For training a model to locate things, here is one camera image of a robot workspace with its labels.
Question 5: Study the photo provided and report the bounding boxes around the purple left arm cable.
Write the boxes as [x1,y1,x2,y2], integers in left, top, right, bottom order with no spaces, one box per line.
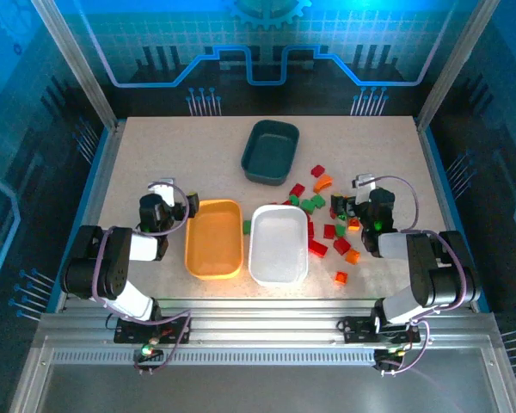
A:
[90,181,192,305]

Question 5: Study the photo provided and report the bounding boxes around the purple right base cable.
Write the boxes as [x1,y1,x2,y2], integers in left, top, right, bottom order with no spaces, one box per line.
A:
[380,320,432,379]

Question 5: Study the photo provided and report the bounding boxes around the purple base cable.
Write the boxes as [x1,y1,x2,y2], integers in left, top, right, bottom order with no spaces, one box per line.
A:
[380,320,432,379]
[132,310,194,376]

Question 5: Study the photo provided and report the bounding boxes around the aluminium frame post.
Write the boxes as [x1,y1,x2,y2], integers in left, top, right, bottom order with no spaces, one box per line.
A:
[30,0,120,130]
[415,0,502,133]

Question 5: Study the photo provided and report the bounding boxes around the blue trimmed table side rail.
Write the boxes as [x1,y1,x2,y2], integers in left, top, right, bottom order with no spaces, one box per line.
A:
[53,120,128,313]
[415,118,492,314]

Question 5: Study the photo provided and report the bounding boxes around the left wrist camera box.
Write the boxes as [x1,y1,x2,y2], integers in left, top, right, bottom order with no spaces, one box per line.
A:
[160,177,176,208]

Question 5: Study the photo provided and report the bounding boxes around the grey metal panel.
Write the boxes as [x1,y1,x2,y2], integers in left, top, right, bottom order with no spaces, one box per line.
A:
[8,335,516,413]

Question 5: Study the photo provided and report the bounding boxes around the orange plastic container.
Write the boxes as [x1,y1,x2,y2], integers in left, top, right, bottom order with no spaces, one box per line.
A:
[184,198,245,280]

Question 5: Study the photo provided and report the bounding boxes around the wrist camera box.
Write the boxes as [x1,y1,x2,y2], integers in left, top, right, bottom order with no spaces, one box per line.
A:
[160,177,176,208]
[354,173,378,206]

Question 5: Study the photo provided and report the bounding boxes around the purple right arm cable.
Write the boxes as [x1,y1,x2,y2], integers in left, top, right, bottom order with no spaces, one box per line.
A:
[372,175,468,322]

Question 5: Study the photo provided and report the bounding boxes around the orange arch lego brick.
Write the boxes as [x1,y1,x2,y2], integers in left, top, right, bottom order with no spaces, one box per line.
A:
[313,173,335,194]

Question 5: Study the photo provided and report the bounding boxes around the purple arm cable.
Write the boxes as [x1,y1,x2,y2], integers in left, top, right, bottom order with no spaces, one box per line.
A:
[90,181,192,305]
[372,175,468,322]

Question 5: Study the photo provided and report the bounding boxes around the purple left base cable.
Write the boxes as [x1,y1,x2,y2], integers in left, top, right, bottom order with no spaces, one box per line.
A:
[132,310,194,376]

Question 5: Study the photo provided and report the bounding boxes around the aluminium frame rail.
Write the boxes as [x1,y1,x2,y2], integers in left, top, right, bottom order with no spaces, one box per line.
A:
[36,298,500,367]

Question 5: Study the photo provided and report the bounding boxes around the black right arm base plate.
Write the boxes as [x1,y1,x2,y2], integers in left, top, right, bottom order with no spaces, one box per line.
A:
[341,315,422,345]

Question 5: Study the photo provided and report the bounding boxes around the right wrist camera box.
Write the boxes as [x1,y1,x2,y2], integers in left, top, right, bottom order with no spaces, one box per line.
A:
[354,173,378,206]

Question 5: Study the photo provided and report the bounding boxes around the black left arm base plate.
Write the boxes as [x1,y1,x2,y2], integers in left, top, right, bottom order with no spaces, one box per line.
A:
[114,316,194,345]

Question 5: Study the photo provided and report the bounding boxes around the white plastic container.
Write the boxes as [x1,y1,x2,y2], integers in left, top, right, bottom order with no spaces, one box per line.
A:
[248,204,310,287]

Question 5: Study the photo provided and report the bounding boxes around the dark teal plastic container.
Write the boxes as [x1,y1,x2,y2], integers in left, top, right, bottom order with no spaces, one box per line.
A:
[240,119,301,187]

